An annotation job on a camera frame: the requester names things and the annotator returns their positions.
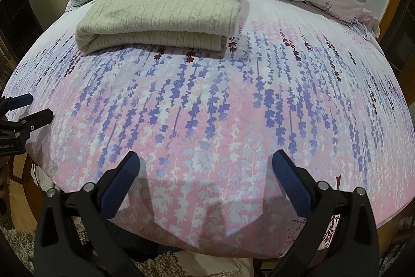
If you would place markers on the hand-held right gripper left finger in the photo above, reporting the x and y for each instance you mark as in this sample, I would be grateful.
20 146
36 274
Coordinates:
118 186

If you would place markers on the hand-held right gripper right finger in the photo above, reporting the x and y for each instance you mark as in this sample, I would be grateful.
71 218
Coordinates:
291 186

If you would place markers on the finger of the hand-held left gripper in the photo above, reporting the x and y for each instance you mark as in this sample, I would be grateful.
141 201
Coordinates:
21 99
39 118

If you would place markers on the cream knit sweater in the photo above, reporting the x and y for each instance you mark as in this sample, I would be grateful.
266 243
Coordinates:
162 11

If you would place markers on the beige shaggy rug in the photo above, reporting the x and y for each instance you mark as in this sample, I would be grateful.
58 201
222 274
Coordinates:
16 241

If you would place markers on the pale cloth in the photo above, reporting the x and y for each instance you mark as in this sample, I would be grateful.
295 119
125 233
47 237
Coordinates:
227 267

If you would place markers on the floral pink bed sheet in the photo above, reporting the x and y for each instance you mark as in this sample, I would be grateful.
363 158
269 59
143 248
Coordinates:
210 101

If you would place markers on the wooden headboard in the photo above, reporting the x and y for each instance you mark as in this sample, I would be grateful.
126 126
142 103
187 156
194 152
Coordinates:
390 14

